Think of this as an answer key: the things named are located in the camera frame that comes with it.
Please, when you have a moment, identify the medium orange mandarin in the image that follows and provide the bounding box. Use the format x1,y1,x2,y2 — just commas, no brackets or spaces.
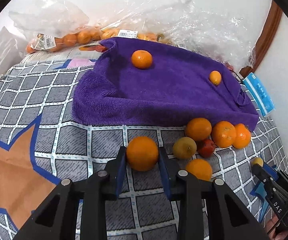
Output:
211,121,236,148

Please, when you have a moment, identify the small red tomato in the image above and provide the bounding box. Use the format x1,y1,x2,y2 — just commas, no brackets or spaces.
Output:
197,139,216,158

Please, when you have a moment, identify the small round orange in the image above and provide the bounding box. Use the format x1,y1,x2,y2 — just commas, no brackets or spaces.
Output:
185,118,212,141

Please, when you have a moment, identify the olive brown small fruit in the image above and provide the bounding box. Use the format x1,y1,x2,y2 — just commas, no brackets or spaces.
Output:
172,137,197,159

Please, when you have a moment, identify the oval yellow kumquat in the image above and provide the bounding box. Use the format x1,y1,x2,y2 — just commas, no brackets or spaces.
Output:
209,70,222,86

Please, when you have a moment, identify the large bumpy orange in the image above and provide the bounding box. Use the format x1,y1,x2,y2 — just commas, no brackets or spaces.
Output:
131,50,153,69

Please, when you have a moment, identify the small yellow green fruit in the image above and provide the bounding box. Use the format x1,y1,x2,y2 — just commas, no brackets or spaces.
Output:
251,157,264,167

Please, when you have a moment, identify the person's right hand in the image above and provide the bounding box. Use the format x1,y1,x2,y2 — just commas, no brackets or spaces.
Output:
265,215,288,240

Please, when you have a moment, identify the grey checked table cloth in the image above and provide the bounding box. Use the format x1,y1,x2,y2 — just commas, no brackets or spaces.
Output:
0,61,288,239

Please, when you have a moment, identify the blue tissue pack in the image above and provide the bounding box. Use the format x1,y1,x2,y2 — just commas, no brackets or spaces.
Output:
243,73,275,116

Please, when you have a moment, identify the purple towel lined tray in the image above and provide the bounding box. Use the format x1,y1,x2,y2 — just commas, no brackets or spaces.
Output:
72,37,259,130

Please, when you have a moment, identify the fruit printed cardboard box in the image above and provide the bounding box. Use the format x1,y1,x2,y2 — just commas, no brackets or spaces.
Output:
21,42,107,63

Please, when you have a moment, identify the bag of red tomatoes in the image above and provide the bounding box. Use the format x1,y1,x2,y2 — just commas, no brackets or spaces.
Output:
172,0,255,71

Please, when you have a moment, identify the white plastic bag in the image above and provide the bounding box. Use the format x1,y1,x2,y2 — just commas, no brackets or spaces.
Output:
0,27,28,77

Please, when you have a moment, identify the bag of small oranges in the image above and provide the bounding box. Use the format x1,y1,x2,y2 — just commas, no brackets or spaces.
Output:
9,0,102,54

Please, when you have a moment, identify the bag of kumquats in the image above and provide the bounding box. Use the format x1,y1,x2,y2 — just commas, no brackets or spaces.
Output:
100,0,194,48

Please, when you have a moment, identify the brown wooden door frame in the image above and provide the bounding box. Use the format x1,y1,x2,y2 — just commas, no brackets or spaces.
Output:
240,0,283,77

